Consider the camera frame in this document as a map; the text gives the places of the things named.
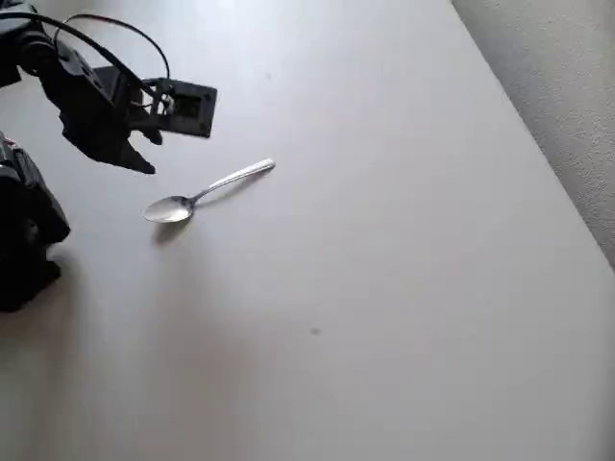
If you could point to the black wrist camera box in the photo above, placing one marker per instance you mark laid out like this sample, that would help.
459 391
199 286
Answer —
192 108

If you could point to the silver metal spoon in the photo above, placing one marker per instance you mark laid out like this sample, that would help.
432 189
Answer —
168 210

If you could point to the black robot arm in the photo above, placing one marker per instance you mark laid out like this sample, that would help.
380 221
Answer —
29 230

